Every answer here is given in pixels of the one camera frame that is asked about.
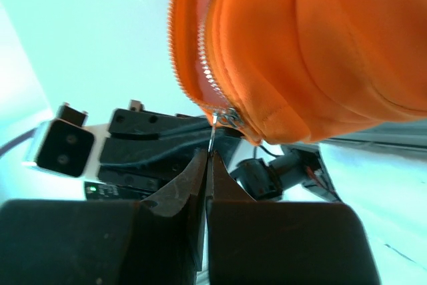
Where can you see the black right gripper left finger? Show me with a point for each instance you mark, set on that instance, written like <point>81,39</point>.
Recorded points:
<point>158,240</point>

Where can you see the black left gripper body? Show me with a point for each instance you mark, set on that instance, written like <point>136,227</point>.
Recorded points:
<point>140,151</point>

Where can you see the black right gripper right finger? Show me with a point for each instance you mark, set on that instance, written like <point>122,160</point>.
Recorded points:
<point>262,242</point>

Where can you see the clear zipper pull tab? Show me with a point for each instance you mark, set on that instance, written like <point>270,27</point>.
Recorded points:
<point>228,116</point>

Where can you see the orange zip-up jacket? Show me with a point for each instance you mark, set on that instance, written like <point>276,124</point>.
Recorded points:
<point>302,70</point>

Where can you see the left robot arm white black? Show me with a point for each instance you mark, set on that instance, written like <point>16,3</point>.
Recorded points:
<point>267,180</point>

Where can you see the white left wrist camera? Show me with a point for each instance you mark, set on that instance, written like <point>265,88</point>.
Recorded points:
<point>65,145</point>

